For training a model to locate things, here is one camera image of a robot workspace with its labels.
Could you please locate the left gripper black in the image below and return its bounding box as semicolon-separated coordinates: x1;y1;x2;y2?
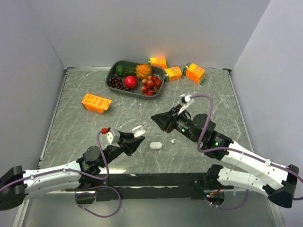
99;130;145;168

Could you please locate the dark grey fruit tray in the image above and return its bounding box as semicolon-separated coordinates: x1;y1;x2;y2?
106;61;165;100

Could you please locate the white gold-rimmed charging case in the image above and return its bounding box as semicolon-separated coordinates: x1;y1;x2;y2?
132;125;146;138

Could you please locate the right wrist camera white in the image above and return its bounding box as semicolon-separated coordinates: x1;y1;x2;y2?
178;94;195;115

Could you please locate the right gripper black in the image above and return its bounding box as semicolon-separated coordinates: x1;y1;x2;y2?
151;104;201;144

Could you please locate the green herb sprig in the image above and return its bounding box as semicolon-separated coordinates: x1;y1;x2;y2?
123;66;136;76

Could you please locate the orange box middle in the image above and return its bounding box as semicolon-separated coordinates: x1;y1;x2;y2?
164;66;182;82

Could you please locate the orange spiky fruit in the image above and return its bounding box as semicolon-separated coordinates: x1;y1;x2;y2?
135;64;152;80

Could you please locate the orange box right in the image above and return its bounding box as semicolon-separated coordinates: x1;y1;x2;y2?
182;62;205;85

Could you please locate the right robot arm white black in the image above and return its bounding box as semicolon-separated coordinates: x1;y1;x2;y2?
151;105;299;208

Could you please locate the orange box front left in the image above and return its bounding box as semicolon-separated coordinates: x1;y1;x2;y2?
81;93;112;114

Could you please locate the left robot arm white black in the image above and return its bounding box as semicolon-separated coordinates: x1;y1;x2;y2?
0;128;146;211

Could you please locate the red pomegranate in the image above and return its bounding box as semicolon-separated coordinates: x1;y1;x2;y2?
124;76;138;89

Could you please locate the green fruit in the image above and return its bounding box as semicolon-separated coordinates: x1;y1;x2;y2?
116;64;125;76

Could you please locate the orange box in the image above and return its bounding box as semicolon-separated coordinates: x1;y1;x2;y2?
81;93;112;114
182;62;205;85
147;57;168;70
164;66;182;82

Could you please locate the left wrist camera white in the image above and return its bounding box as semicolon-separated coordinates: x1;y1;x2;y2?
101;128;120;145

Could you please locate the dark grape bunch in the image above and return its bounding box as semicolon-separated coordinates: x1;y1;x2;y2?
107;76;132;92

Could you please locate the orange box back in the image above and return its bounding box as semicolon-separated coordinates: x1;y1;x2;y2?
147;57;168;70

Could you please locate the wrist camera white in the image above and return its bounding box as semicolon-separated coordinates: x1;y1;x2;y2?
178;94;195;115
101;128;120;145

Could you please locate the aluminium frame left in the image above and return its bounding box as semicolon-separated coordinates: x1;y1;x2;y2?
12;69;69;227

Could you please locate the red lychee bunch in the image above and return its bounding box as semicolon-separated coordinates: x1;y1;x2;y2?
141;76;162;96

